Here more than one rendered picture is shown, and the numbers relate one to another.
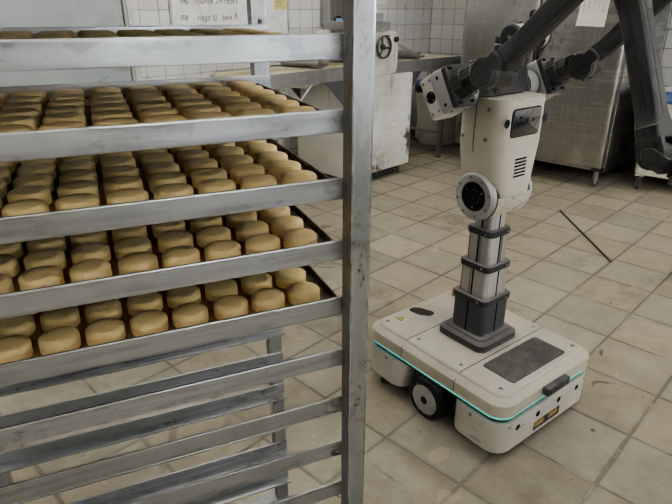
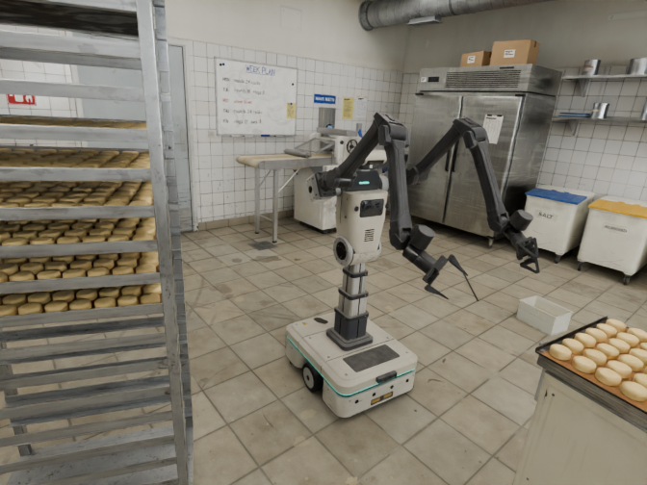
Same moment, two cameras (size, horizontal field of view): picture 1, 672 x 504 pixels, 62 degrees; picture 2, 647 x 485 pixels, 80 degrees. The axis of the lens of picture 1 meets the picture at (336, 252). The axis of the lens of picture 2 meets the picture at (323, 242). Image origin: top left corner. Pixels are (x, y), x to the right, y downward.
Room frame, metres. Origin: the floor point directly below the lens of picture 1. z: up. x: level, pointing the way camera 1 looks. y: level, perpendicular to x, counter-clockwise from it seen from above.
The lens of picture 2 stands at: (-0.16, -0.50, 1.49)
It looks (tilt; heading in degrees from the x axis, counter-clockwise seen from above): 19 degrees down; 5
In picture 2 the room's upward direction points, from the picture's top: 3 degrees clockwise
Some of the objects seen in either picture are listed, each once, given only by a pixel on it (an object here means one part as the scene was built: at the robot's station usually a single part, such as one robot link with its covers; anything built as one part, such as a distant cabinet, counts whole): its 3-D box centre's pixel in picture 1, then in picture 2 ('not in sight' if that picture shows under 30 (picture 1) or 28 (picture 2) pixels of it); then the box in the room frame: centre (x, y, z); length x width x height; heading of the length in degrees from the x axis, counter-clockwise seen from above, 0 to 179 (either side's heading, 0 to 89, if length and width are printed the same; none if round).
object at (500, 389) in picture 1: (478, 339); (349, 342); (1.77, -0.53, 0.24); 0.68 x 0.53 x 0.41; 37
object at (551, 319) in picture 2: not in sight; (543, 315); (2.67, -2.01, 0.08); 0.30 x 0.22 x 0.16; 34
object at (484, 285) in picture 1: (479, 308); (350, 321); (1.78, -0.52, 0.36); 0.13 x 0.13 x 0.40; 37
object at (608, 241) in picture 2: not in sight; (618, 238); (4.01, -3.25, 0.38); 0.64 x 0.54 x 0.77; 136
